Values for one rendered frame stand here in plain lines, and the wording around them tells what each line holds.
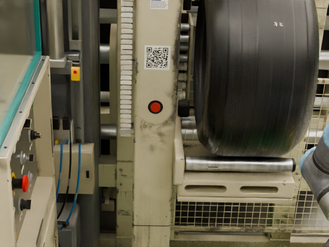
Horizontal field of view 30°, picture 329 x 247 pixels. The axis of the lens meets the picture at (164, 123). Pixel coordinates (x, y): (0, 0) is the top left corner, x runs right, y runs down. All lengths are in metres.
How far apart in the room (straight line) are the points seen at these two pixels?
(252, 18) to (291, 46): 0.13
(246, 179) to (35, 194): 0.64
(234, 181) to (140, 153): 0.31
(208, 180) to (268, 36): 0.50
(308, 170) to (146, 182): 0.65
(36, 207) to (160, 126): 0.47
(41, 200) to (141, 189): 0.41
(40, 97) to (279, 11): 0.68
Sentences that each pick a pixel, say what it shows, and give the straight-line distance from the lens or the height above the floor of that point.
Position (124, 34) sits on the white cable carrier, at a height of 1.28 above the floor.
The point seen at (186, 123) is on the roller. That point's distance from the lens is 2.12.
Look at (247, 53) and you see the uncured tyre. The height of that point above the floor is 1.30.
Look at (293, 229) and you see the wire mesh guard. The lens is 2.68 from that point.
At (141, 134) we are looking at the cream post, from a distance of 1.91.
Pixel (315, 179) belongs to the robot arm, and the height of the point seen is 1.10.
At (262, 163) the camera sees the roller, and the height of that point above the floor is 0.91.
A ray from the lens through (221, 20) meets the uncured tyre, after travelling 1.67.
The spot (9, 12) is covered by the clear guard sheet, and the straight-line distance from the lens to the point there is 1.32.
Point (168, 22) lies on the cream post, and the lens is 1.77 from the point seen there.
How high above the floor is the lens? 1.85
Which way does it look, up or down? 27 degrees down
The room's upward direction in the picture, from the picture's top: 2 degrees clockwise
